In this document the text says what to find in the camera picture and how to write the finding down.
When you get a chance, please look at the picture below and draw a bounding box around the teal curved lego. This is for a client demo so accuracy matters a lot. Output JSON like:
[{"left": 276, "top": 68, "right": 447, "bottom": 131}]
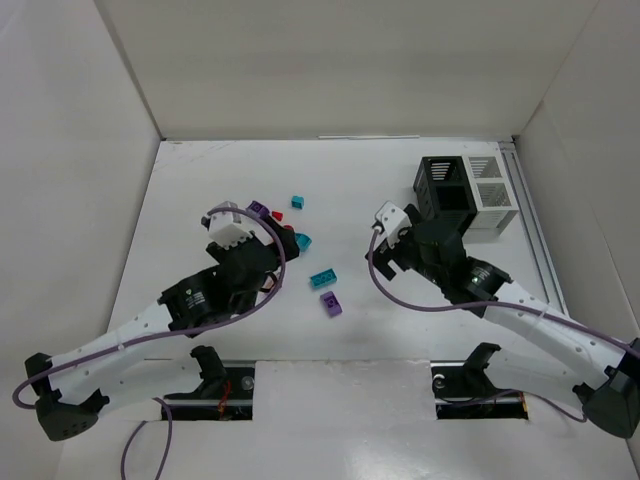
[{"left": 295, "top": 233, "right": 312, "bottom": 253}]

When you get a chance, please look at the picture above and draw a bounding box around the small teal lego cube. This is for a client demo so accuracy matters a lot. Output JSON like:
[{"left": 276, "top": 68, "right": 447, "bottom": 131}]
[{"left": 291, "top": 196, "right": 304, "bottom": 210}]

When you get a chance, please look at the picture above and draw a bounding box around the teal long lego brick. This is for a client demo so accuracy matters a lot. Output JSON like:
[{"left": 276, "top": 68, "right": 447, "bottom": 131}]
[{"left": 310, "top": 269, "right": 337, "bottom": 290}]

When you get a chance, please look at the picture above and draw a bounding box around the purple sloped lego brick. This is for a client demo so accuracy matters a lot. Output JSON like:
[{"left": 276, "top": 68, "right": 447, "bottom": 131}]
[{"left": 320, "top": 291, "right": 343, "bottom": 318}]

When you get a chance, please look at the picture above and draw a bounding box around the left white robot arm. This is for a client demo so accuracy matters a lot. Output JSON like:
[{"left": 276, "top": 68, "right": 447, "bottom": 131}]
[{"left": 25, "top": 218, "right": 300, "bottom": 442}]

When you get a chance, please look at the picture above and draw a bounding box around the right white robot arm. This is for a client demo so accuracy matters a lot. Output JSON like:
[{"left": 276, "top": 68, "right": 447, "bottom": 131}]
[{"left": 365, "top": 202, "right": 639, "bottom": 439}]

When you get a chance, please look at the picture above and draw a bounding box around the black two-cell container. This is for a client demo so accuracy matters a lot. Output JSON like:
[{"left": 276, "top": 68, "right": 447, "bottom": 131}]
[{"left": 413, "top": 156, "right": 477, "bottom": 236}]

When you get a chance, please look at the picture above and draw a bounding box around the white two-cell container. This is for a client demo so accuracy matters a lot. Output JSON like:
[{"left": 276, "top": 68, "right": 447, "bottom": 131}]
[{"left": 463, "top": 156, "right": 519, "bottom": 243}]

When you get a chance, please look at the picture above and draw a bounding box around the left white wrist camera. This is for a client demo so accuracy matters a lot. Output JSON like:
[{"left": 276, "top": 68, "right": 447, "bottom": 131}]
[{"left": 201, "top": 201, "right": 253, "bottom": 249}]

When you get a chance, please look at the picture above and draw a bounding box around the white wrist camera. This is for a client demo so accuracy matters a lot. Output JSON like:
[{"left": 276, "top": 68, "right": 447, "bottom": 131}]
[
  {"left": 201, "top": 201, "right": 253, "bottom": 249},
  {"left": 374, "top": 201, "right": 412, "bottom": 249}
]

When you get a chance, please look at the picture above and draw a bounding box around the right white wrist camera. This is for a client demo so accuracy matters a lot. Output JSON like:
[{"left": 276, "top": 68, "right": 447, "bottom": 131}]
[{"left": 374, "top": 201, "right": 412, "bottom": 249}]

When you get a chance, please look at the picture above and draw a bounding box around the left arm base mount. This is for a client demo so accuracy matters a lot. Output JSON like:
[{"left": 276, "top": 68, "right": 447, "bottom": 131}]
[{"left": 163, "top": 346, "right": 256, "bottom": 422}]

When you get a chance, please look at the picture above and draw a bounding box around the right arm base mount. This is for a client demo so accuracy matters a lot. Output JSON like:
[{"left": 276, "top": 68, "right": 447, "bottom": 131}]
[{"left": 431, "top": 343, "right": 529, "bottom": 420}]

